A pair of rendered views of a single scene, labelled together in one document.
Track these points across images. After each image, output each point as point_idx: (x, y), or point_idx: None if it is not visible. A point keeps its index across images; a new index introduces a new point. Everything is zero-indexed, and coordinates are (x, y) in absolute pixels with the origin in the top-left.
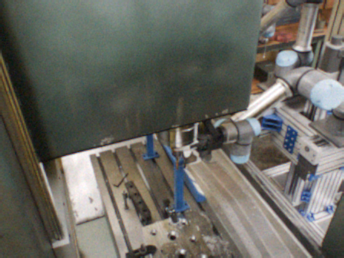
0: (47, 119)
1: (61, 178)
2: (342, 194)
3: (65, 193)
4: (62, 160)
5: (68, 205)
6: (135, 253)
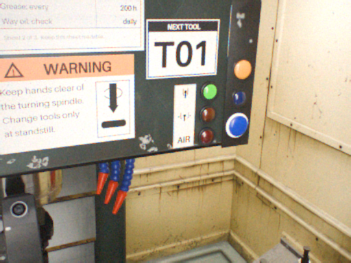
0: None
1: (70, 179)
2: None
3: (60, 197)
4: (258, 259)
5: (90, 235)
6: None
